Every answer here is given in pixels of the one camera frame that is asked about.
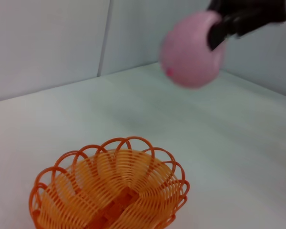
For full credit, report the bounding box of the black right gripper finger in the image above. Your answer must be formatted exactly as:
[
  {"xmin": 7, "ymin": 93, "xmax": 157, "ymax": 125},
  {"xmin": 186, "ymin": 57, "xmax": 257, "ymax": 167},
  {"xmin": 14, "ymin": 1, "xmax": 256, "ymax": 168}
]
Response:
[
  {"xmin": 208, "ymin": 14, "xmax": 239, "ymax": 52},
  {"xmin": 206, "ymin": 0, "xmax": 229, "ymax": 16}
]

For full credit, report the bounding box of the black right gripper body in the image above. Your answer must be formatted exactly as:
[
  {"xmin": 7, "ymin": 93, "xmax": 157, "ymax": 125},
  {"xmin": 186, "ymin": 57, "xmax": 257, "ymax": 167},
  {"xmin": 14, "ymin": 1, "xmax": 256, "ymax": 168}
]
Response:
[{"xmin": 219, "ymin": 0, "xmax": 286, "ymax": 38}]

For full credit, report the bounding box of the pink plush peach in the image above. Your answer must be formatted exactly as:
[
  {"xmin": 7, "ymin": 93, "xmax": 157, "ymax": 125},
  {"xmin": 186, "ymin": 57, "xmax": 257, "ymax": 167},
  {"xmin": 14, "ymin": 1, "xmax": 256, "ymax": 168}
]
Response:
[{"xmin": 159, "ymin": 10, "xmax": 227, "ymax": 90}]

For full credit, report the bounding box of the orange woven plastic basket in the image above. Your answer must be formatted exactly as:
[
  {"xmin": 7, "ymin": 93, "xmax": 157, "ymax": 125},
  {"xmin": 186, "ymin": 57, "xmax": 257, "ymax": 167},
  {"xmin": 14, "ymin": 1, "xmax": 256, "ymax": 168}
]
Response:
[{"xmin": 28, "ymin": 136, "xmax": 190, "ymax": 229}]

